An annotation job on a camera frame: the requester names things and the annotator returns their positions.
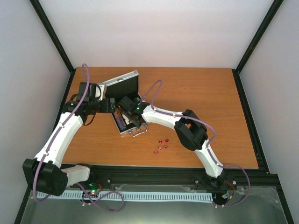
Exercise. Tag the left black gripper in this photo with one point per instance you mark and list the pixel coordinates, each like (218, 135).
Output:
(105, 108)

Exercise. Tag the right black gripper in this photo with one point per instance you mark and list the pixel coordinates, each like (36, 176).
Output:
(138, 124)

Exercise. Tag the aluminium poker case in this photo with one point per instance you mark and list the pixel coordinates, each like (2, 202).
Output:
(118, 87)

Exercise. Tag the orange poker chip stack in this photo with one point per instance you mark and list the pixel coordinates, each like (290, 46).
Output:
(117, 114)

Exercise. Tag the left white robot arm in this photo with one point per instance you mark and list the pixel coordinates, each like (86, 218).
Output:
(43, 173)

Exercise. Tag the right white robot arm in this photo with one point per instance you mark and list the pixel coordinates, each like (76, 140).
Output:
(191, 131)

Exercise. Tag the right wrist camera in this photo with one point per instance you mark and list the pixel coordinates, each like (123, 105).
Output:
(127, 102)

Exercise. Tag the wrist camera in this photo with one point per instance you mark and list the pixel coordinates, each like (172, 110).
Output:
(127, 102)
(94, 92)

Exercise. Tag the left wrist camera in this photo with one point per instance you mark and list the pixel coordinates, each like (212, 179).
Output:
(94, 92)

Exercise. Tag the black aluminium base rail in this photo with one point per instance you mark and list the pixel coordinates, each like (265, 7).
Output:
(196, 178)

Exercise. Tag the white slotted cable duct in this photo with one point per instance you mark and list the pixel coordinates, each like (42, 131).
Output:
(138, 196)

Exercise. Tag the left black frame post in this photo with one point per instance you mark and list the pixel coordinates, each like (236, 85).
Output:
(51, 33)

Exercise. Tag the black frame post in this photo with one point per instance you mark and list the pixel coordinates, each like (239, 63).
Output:
(51, 33)
(276, 4)

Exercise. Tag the right black frame post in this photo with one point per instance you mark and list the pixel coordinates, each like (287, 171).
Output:
(276, 4)

